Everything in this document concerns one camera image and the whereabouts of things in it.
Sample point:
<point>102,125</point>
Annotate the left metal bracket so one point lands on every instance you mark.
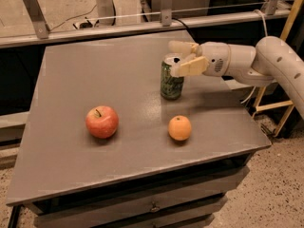
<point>37,18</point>

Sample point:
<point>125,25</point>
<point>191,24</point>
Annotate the metal bracket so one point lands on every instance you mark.
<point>269,7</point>
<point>166,12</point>
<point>37,18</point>

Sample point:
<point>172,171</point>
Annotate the red apple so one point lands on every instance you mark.
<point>102,121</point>

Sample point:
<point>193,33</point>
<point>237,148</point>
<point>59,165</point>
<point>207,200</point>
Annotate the white floor pillar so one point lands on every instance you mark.
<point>106,12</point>

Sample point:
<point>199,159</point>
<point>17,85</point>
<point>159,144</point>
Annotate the right metal bracket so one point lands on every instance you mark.
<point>269,7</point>

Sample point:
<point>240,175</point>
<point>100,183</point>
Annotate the metal railing beam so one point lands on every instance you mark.
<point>119,31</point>

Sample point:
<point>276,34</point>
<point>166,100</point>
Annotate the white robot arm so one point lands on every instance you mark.
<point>271,59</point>

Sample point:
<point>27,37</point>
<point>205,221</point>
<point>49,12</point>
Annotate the grey drawer cabinet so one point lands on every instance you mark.
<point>139,177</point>

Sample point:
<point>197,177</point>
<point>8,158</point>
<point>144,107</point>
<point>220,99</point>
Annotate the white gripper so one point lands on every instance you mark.
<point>215,59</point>

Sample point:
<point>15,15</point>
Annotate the white power strip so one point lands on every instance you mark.
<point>84,25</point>

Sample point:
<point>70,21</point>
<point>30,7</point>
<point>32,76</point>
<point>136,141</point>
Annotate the green soda can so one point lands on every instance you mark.
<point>171,87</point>

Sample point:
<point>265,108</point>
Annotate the orange fruit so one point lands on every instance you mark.
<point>179,128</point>

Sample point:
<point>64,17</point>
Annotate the middle metal bracket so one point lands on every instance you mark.
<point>166,12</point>

